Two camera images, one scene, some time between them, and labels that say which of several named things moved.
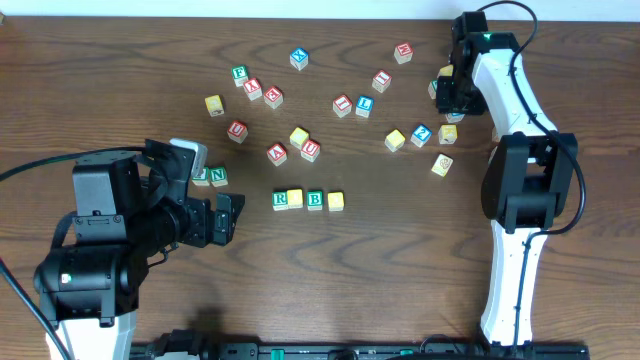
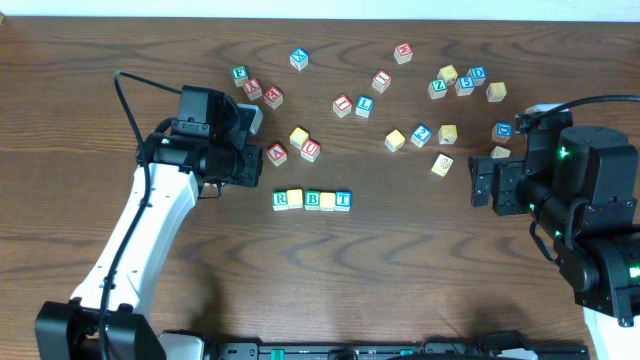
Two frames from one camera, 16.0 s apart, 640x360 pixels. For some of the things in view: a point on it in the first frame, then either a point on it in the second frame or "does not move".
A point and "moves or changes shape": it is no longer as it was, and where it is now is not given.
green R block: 280,200 does not move
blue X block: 298,58 does not move
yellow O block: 335,201 moves or changes shape
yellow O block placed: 295,198 does not move
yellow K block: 447,134 does not move
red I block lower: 342,105 does not move
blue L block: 364,106 does not move
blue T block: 455,117 to 343,200
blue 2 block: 421,135 does not move
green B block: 314,200 does not move
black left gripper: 204,223 to 252,165
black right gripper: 447,97 to 501,185
